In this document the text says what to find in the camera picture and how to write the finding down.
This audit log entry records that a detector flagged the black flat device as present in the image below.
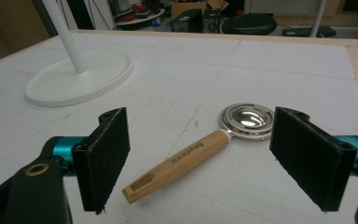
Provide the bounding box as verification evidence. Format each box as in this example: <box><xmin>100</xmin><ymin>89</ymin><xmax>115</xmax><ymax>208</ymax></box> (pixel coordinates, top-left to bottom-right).
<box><xmin>282</xmin><ymin>25</ymin><xmax>337</xmax><ymax>38</ymax></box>

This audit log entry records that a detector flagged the white round table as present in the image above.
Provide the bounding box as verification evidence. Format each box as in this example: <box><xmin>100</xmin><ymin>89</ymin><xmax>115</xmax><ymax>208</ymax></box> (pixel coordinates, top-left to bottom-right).
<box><xmin>115</xmin><ymin>8</ymin><xmax>166</xmax><ymax>26</ymax></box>

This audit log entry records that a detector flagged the black round stool seat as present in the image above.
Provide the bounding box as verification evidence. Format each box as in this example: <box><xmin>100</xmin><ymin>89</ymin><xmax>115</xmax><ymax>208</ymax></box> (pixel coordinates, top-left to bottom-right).
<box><xmin>221</xmin><ymin>12</ymin><xmax>278</xmax><ymax>35</ymax></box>

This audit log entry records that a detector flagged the white pole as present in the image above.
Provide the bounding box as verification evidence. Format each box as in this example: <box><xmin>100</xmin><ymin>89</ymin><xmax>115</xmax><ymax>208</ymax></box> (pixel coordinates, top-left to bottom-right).
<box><xmin>310</xmin><ymin>0</ymin><xmax>328</xmax><ymax>38</ymax></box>

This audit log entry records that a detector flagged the black speaker box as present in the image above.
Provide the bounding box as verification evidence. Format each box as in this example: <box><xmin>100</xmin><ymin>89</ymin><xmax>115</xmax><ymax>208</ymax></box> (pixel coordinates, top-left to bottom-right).
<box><xmin>170</xmin><ymin>8</ymin><xmax>203</xmax><ymax>34</ymax></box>
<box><xmin>202</xmin><ymin>8</ymin><xmax>222</xmax><ymax>35</ymax></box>

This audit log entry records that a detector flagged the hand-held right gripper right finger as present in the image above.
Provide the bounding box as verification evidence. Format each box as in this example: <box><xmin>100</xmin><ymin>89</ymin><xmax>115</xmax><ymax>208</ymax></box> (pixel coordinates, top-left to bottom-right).
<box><xmin>268</xmin><ymin>106</ymin><xmax>358</xmax><ymax>213</ymax></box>

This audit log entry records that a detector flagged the cardboard box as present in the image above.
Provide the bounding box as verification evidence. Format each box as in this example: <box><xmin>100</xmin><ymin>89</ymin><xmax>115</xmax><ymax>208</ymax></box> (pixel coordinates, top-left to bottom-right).
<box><xmin>170</xmin><ymin>0</ymin><xmax>230</xmax><ymax>19</ymax></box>

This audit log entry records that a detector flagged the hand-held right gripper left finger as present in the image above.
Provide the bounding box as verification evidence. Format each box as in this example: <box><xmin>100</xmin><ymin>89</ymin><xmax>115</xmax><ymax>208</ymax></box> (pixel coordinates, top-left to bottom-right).
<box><xmin>51</xmin><ymin>106</ymin><xmax>131</xmax><ymax>216</ymax></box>

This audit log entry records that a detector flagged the wooden-handled metal spoon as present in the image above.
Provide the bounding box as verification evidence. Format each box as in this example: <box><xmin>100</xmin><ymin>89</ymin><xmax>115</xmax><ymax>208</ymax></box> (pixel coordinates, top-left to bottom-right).
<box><xmin>121</xmin><ymin>103</ymin><xmax>275</xmax><ymax>205</ymax></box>

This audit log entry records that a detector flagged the white lamp stand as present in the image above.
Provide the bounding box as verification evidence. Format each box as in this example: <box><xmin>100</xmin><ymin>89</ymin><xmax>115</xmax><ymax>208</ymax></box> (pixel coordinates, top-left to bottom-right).
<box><xmin>24</xmin><ymin>0</ymin><xmax>134</xmax><ymax>108</ymax></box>

